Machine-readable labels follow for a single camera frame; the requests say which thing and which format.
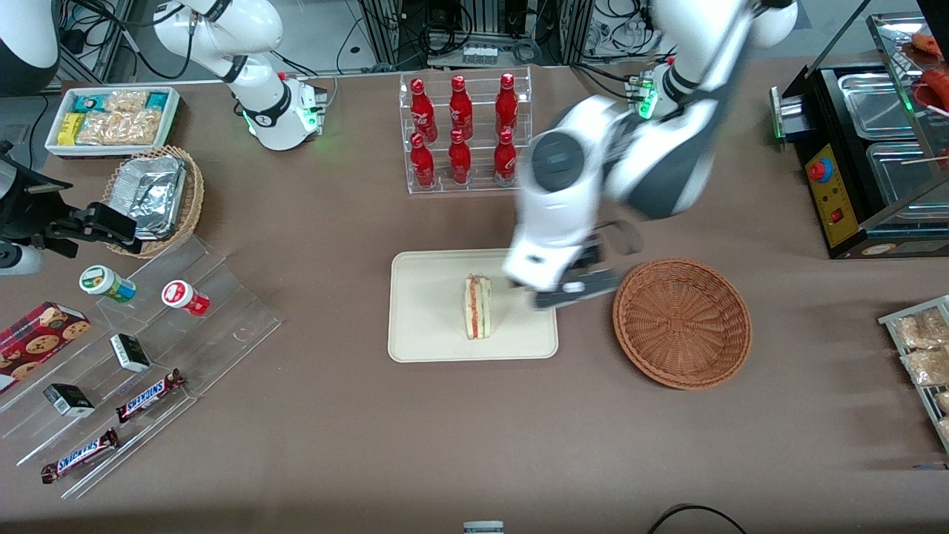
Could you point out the small black carton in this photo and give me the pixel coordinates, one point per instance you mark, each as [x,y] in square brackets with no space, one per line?
[130,353]
[68,400]

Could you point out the clear bag of puffed snacks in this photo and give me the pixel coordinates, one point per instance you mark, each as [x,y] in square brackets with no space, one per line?
[118,127]
[126,101]

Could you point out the teal snack packet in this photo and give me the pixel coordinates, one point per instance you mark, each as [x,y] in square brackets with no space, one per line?
[87,103]
[156,101]

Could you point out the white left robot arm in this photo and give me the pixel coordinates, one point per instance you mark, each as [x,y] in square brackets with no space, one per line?
[667,170]

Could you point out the clear acrylic stepped display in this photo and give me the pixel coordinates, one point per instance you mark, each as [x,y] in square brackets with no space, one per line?
[222,326]

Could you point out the thin wooden skewer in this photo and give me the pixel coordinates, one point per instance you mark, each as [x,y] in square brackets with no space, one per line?
[923,158]

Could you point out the white grey device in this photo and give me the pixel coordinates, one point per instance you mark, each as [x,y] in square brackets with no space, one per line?
[483,528]

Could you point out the white power strip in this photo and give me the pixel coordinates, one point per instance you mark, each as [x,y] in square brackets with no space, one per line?
[480,55]

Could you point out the red cola bottle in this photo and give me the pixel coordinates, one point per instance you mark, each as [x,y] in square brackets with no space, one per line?
[460,107]
[505,159]
[459,159]
[422,107]
[422,163]
[506,104]

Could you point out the tan wicker basket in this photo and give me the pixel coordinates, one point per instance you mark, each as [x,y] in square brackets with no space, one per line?
[194,200]

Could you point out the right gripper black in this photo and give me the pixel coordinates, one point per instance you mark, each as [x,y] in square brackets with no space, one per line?
[46,223]

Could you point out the cream rectangular plastic tray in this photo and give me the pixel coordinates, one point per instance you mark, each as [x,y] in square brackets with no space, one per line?
[430,311]

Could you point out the white plastic snack bin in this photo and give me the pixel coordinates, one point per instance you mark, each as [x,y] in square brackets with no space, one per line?
[111,141]

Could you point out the stack of foil trays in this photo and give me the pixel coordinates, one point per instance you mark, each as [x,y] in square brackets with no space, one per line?
[152,196]

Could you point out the triangle sandwich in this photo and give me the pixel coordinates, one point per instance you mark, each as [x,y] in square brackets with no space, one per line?
[478,308]

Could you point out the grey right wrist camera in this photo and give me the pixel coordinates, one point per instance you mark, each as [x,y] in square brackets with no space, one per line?
[18,259]

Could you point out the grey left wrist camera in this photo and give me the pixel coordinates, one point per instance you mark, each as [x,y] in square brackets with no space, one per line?
[574,291]

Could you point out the Snickers chocolate bar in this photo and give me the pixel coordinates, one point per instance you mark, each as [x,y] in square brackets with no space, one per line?
[80,455]
[148,397]

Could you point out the brown round wicker basket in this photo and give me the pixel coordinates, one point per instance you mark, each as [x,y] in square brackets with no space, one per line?
[682,326]

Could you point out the red lid white cup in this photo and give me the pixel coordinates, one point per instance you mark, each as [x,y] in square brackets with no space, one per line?
[182,295]

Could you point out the clear acrylic bottle rack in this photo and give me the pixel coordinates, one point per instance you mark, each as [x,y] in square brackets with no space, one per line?
[482,130]

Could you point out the black glass food warmer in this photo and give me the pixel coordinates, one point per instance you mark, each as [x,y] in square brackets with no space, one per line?
[838,193]

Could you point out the steel warmer pan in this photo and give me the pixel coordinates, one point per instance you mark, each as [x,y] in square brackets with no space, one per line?
[875,104]
[901,174]

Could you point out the clear bag of rice snacks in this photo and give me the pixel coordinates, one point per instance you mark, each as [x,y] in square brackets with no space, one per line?
[927,367]
[943,403]
[919,330]

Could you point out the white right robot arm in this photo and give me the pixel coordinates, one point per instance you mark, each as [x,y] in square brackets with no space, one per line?
[259,96]

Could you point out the yellow snack packet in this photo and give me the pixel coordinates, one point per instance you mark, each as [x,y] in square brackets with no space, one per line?
[71,129]

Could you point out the red cookie box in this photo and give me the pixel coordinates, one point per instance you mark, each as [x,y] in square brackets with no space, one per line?
[37,341]

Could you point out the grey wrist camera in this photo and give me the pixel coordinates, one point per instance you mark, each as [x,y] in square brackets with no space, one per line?
[574,291]
[18,259]

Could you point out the green lid white cup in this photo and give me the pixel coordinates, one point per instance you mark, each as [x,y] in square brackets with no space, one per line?
[104,282]

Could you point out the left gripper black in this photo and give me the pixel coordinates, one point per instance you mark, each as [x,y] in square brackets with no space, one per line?
[591,258]

